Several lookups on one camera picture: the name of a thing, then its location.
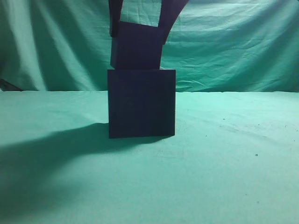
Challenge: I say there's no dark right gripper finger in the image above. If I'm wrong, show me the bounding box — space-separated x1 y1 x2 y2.
159 0 189 44

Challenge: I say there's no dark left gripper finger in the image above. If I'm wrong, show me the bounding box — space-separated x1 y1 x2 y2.
108 0 123 37

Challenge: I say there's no small purple cube block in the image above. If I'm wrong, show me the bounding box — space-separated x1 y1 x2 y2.
110 21 164 70

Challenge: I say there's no large dark purple groove box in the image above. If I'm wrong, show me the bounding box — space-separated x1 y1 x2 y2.
107 70 176 138

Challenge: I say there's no green backdrop cloth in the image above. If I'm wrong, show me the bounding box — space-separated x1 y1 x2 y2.
0 0 299 224

